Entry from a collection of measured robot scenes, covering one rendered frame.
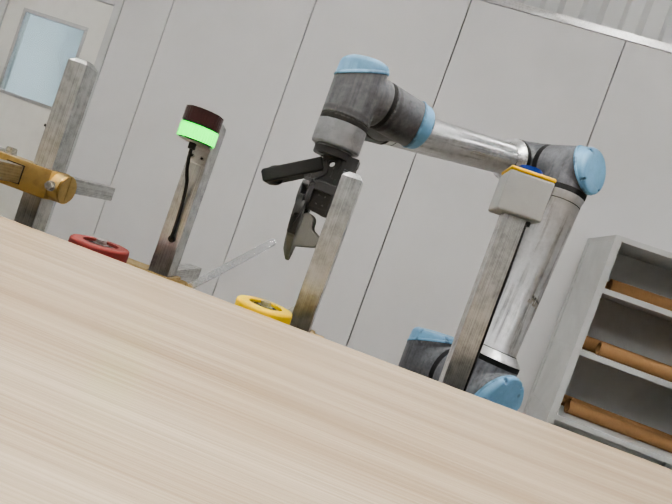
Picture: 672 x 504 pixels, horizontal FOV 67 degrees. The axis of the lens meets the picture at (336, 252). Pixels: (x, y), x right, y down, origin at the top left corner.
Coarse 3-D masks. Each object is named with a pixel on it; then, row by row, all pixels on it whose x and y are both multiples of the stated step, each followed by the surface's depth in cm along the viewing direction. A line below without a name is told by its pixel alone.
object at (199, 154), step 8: (208, 128) 78; (184, 136) 78; (192, 144) 79; (200, 144) 78; (192, 152) 83; (200, 152) 83; (208, 152) 83; (192, 160) 83; (200, 160) 83; (184, 192) 82; (184, 200) 83; (176, 224) 83; (168, 240) 83
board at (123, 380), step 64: (0, 256) 49; (64, 256) 58; (0, 320) 34; (64, 320) 38; (128, 320) 43; (192, 320) 51; (256, 320) 61; (0, 384) 26; (64, 384) 28; (128, 384) 31; (192, 384) 34; (256, 384) 39; (320, 384) 45; (384, 384) 53; (0, 448) 21; (64, 448) 22; (128, 448) 24; (192, 448) 26; (256, 448) 29; (320, 448) 32; (384, 448) 35; (448, 448) 40; (512, 448) 46; (576, 448) 55
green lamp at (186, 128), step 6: (180, 126) 78; (186, 126) 77; (192, 126) 77; (198, 126) 77; (180, 132) 78; (186, 132) 77; (192, 132) 77; (198, 132) 77; (204, 132) 78; (210, 132) 78; (198, 138) 78; (204, 138) 78; (210, 138) 79; (216, 138) 80; (210, 144) 79
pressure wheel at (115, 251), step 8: (72, 240) 68; (80, 240) 68; (88, 240) 71; (96, 240) 71; (104, 240) 72; (88, 248) 68; (96, 248) 68; (104, 248) 68; (112, 248) 70; (120, 248) 73; (112, 256) 69; (120, 256) 70; (128, 256) 73
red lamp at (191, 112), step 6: (186, 108) 78; (192, 108) 77; (198, 108) 77; (186, 114) 78; (192, 114) 77; (198, 114) 77; (204, 114) 77; (210, 114) 78; (192, 120) 77; (198, 120) 77; (204, 120) 77; (210, 120) 78; (216, 120) 79; (222, 120) 80; (210, 126) 78; (216, 126) 79
